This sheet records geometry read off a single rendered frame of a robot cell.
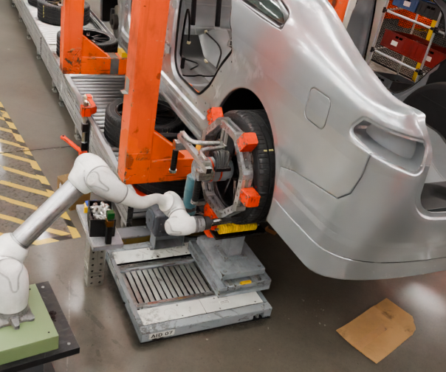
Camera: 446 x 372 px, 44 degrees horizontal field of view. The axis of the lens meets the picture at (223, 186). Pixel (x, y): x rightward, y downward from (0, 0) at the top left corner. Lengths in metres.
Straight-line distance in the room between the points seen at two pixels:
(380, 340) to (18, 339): 2.11
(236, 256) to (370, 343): 0.96
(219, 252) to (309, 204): 1.06
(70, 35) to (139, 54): 1.99
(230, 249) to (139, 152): 0.82
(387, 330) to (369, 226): 1.40
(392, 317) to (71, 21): 3.46
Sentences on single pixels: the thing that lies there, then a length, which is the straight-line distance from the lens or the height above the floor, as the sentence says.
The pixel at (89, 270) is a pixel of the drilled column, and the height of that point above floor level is 0.13.
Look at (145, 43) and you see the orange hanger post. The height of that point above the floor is 1.42.
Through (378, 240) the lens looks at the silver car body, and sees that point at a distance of 2.49.
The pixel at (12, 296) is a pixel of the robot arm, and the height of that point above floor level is 0.55.
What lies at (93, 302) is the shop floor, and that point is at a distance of 3.40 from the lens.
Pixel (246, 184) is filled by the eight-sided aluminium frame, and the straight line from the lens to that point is 2.95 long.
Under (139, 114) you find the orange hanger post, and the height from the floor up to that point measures 1.00.
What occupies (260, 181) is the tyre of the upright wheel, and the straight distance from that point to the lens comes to 2.91.
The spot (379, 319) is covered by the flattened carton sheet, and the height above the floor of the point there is 0.01.
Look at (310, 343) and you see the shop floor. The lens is 3.43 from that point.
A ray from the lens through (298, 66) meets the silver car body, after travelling 2.65.
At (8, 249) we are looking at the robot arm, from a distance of 2.75.
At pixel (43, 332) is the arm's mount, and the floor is 0.38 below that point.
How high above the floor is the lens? 2.30
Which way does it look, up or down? 29 degrees down
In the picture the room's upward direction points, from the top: 11 degrees clockwise
